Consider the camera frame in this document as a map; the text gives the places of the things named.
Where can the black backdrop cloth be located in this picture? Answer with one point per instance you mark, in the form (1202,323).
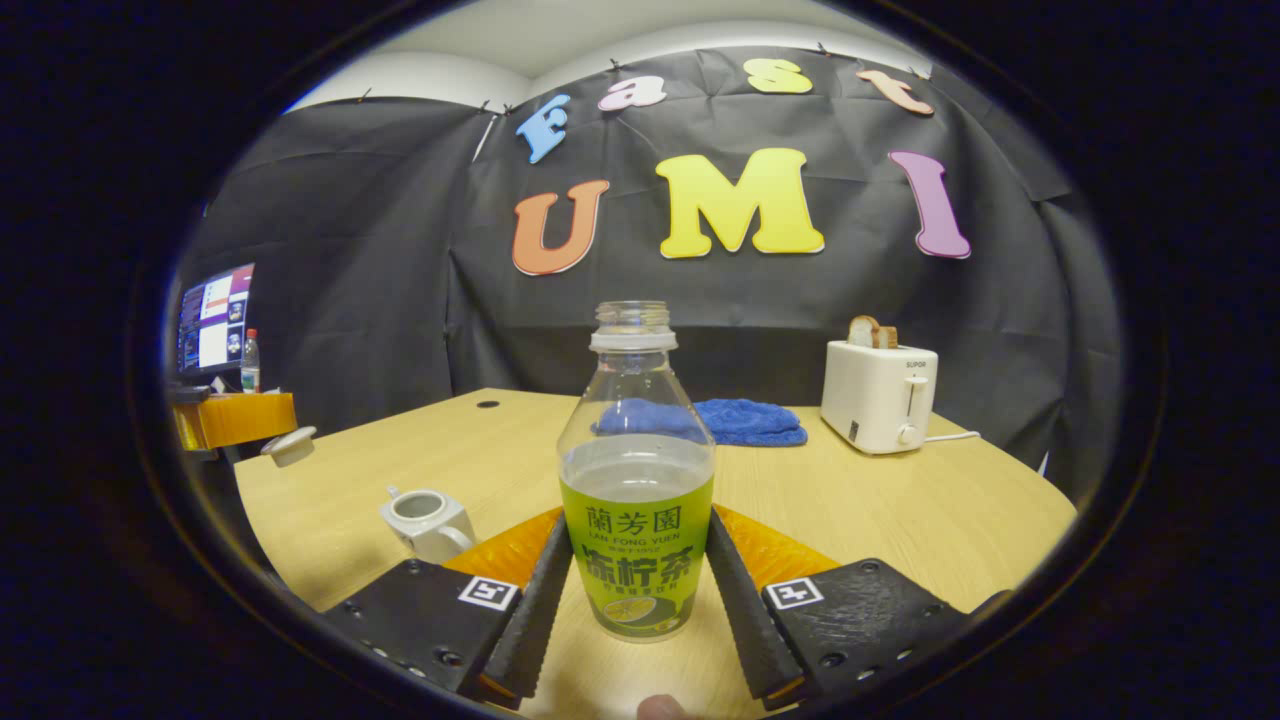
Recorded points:
(400,250)

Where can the computer monitor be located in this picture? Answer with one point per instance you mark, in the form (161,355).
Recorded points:
(215,320)

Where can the clear green-label water bottle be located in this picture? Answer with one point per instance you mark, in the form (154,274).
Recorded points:
(635,480)

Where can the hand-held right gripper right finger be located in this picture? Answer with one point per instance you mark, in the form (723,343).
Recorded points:
(745,620)

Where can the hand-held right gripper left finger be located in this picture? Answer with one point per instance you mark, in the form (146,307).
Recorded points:
(535,620)

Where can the brown toasted bread slice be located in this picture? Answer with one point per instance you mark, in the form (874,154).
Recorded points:
(887,338)

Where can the pale bread slice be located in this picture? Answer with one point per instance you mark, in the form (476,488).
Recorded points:
(862,332)

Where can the white toaster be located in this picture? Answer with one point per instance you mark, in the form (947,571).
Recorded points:
(875,400)

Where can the blue towel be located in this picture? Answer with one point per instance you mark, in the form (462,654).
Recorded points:
(750,420)

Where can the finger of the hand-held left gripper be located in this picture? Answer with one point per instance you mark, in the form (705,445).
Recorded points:
(240,420)

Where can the small red-cap drink bottle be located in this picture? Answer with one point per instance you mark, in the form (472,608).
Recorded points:
(250,365)

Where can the white ceramic teacup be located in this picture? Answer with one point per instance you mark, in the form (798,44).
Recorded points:
(440,535)

